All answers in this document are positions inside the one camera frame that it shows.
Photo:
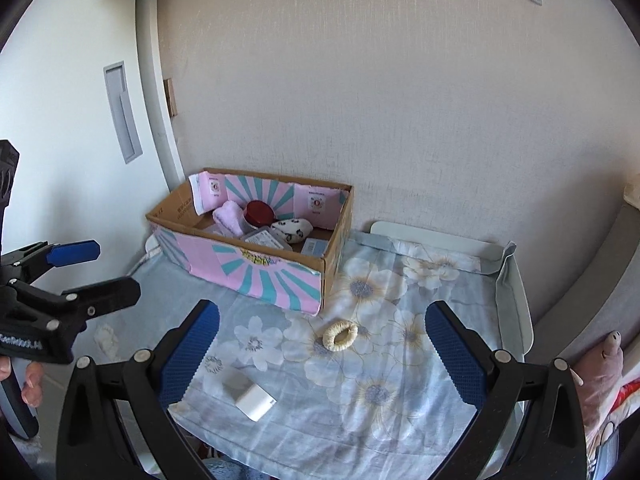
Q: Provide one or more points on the small wooden wall block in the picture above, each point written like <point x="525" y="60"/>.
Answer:
<point x="171" y="97"/>

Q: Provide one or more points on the pink plush toy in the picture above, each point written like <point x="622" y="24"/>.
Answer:
<point x="602" y="375"/>

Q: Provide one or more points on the white spotted sleep mask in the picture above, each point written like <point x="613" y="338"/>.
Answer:
<point x="292" y="231"/>

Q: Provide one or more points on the small pale blue packet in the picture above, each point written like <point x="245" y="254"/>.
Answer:
<point x="314" y="246"/>

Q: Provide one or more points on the clear plastic floss pick box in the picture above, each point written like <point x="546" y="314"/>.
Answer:
<point x="220" y="231"/>

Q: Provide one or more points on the floral light blue cloth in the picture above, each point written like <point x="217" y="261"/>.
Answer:
<point x="400" y="400"/>

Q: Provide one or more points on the colourful printed cloth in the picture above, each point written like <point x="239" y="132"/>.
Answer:
<point x="615" y="435"/>

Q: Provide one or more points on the red lid jar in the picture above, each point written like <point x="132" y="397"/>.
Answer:
<point x="257" y="212"/>

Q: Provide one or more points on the cardboard box with pink paper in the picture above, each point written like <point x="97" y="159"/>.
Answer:
<point x="270" y="280"/>

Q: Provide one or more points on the white door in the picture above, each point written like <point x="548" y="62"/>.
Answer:
<point x="65" y="110"/>

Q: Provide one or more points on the pink towel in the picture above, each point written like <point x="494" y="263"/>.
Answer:
<point x="229" y="217"/>

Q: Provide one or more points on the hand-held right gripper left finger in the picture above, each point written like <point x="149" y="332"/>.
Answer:
<point x="190" y="350"/>

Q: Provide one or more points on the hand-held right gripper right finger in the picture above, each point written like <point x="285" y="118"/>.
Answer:
<point x="455" y="355"/>

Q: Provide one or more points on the person's left hand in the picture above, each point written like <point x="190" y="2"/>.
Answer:
<point x="34" y="385"/>

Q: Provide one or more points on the white charger block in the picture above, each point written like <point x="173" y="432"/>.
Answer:
<point x="250" y="395"/>

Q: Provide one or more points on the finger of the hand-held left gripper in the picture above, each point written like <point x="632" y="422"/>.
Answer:
<point x="75" y="252"/>
<point x="110" y="292"/>

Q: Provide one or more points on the cream hair scrunchie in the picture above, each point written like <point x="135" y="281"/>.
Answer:
<point x="340" y="336"/>

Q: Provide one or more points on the clear swab packet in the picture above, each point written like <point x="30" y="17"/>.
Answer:
<point x="265" y="239"/>

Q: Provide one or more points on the grey upholstered headboard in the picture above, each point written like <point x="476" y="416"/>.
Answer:
<point x="585" y="285"/>

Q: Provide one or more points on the grey-blue fluffy slipper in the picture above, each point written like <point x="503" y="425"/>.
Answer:
<point x="222" y="471"/>

